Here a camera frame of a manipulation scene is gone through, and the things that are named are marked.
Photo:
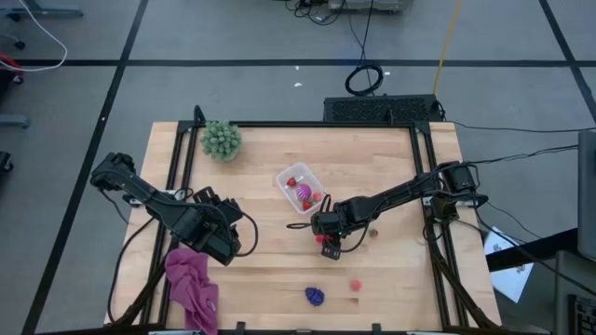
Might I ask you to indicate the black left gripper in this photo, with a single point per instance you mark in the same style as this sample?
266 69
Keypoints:
221 237

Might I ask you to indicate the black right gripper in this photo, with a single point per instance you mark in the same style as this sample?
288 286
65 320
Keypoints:
330 221

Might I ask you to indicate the large red toy pepper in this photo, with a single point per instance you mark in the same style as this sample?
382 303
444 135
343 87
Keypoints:
320 238

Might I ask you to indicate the small red round toy fruit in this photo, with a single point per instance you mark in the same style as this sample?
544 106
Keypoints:
317 196

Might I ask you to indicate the red toy strawberry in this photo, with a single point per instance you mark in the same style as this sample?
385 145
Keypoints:
307 205
291 182

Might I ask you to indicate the purple white striped toy fruit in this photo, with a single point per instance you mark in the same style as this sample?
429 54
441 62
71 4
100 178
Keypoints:
303 191

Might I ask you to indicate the small dull toy strawberry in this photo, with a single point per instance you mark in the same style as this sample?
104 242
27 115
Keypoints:
372 233

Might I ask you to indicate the pink toy raspberry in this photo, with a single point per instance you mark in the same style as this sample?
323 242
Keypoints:
356 285

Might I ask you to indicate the purple toy blackberry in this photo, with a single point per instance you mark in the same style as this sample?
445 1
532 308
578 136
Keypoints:
315 296

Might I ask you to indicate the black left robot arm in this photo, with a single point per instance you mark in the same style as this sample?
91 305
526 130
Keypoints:
139 191

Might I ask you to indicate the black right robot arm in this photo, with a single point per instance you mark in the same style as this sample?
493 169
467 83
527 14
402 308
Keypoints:
400 191

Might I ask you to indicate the clear plastic tupperware container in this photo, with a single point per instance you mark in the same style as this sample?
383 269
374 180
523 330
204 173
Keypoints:
298 172

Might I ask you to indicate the magenta cloth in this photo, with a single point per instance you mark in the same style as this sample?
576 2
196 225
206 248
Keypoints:
191 284

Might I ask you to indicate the green potted plant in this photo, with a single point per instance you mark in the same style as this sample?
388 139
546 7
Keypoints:
221 139

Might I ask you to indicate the black computer case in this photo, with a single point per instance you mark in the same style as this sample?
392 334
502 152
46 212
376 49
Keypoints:
372 109

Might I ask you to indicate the white paper sheet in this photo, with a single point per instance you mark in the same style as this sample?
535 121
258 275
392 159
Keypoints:
510 279

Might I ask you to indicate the dark desk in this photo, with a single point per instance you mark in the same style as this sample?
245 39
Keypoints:
535 249

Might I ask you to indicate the grey equipment box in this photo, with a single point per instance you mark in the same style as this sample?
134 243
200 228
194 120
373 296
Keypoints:
368 4

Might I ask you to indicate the black floor object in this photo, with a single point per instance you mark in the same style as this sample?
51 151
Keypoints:
4 162

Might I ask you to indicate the grey furniture foot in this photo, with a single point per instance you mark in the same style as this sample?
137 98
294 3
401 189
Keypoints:
46 10
14 122

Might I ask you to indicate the black keyboard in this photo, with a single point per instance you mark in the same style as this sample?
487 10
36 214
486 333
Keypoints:
584 316

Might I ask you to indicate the red object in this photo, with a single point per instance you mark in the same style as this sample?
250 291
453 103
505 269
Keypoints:
7 62

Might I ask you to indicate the black caster wheel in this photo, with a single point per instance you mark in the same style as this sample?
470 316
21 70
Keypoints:
19 45

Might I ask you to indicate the black frame bracket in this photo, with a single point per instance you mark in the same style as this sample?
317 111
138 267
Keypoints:
240 327
376 328

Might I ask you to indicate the black aluminium table frame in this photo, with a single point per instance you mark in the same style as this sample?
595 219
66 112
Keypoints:
302 124

